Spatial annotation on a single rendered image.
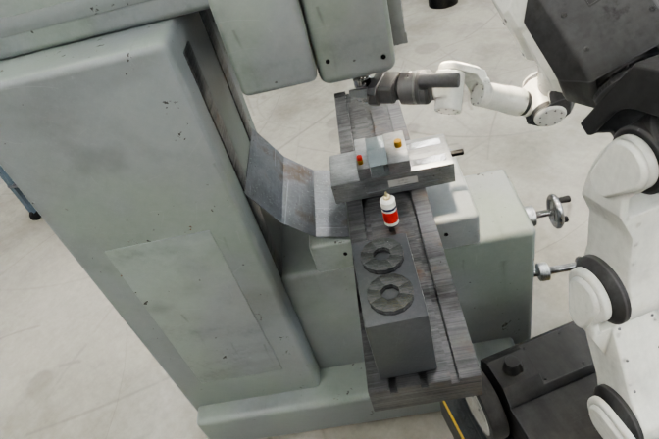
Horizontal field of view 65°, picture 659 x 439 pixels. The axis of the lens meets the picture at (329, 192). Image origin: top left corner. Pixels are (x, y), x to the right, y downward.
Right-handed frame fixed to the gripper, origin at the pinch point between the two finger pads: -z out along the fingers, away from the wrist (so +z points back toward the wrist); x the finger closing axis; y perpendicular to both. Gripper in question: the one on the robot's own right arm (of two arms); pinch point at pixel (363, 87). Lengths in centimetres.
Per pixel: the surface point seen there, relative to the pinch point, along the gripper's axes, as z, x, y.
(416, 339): 28, 60, 19
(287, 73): -9.7, 17.9, -14.9
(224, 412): -57, 55, 103
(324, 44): -1.7, 12.0, -18.7
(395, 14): 11.0, -2.8, -18.3
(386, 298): 22, 57, 12
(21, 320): -211, 37, 120
